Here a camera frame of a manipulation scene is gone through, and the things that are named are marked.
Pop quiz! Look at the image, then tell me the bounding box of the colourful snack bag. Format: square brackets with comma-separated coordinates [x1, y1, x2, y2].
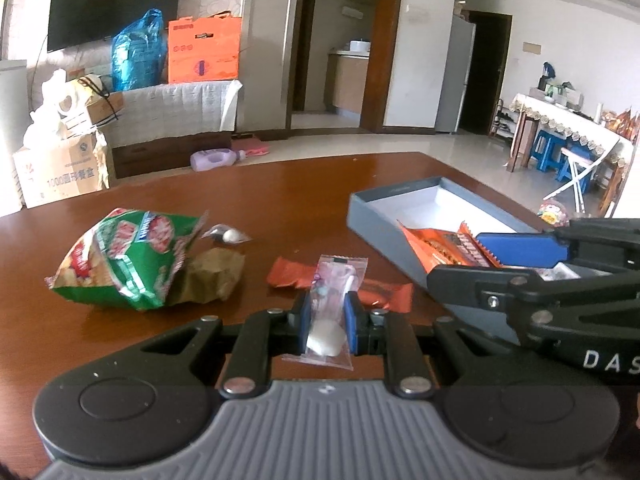
[537, 199, 571, 226]

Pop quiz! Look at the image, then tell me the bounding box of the orange carton box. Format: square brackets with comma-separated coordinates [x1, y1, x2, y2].
[167, 11, 243, 85]

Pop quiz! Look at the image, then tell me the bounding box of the orange snack packet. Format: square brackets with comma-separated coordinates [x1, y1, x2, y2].
[397, 220, 501, 278]

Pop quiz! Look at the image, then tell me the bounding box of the white plastic bag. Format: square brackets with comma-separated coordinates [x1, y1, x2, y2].
[25, 69, 86, 148]

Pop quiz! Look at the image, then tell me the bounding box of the wooden kitchen cabinet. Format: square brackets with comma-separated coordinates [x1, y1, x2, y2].
[325, 50, 372, 116]

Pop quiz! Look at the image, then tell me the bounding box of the brown wooden door frame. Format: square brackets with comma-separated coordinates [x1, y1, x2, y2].
[286, 0, 407, 135]

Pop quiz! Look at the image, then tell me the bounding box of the purple detergent bottle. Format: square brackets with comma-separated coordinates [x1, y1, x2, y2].
[190, 148, 247, 172]

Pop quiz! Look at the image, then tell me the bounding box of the silver refrigerator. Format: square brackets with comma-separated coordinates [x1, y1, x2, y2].
[435, 14, 477, 133]

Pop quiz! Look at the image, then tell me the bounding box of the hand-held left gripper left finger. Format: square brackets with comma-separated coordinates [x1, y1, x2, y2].
[134, 291, 312, 401]

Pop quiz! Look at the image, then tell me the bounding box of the stack of orange snack bags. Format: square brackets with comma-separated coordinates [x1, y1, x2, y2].
[602, 107, 640, 143]

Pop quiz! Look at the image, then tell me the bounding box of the black flat television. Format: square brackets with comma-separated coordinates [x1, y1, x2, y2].
[47, 0, 185, 53]

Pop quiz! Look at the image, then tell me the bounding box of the white chest freezer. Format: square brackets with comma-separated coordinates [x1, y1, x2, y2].
[0, 59, 28, 161]

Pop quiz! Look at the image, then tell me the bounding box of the side table with lace cloth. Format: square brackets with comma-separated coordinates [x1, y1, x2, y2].
[506, 92, 636, 216]

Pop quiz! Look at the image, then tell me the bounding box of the dark wooden tv cabinet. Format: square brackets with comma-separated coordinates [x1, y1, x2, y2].
[111, 130, 233, 179]

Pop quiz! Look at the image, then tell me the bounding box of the long orange snack bar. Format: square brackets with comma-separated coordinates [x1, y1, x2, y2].
[266, 257, 413, 313]

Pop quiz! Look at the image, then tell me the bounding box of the blue plastic stool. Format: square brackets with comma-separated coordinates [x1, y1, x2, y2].
[530, 130, 576, 183]

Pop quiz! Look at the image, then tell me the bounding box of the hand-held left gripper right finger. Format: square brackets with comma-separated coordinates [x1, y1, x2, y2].
[344, 291, 521, 401]

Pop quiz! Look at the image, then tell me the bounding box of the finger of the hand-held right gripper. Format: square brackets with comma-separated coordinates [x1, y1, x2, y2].
[426, 265, 640, 321]
[475, 217, 640, 273]

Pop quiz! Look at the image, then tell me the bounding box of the olive brown snack packet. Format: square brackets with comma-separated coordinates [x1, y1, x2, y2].
[167, 247, 246, 306]

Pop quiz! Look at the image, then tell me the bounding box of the grey blue cardboard box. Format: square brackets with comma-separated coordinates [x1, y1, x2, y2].
[347, 176, 556, 346]

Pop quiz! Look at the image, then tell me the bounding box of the white cabinet cloth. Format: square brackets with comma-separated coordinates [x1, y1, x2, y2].
[100, 79, 245, 148]

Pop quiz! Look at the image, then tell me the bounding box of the green snack bag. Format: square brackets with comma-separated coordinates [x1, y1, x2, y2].
[45, 208, 210, 311]

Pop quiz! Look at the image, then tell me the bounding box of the white folding chair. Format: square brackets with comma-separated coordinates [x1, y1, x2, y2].
[542, 147, 623, 213]

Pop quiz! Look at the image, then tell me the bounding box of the dark door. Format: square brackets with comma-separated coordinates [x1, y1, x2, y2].
[457, 11, 513, 137]

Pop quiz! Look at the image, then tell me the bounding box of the shoe rack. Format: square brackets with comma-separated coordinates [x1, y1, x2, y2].
[490, 100, 518, 138]

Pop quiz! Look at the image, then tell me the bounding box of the clear candy packet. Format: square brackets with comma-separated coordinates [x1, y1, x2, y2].
[200, 223, 252, 246]
[281, 254, 368, 372]

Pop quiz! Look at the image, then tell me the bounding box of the large printed cardboard box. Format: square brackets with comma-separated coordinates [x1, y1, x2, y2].
[12, 130, 111, 209]

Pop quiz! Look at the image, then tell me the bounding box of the blue plastic bag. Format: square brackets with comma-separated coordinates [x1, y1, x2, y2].
[111, 8, 168, 92]

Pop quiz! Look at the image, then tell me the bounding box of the pink floor item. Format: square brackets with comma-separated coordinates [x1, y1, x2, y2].
[232, 132, 271, 157]

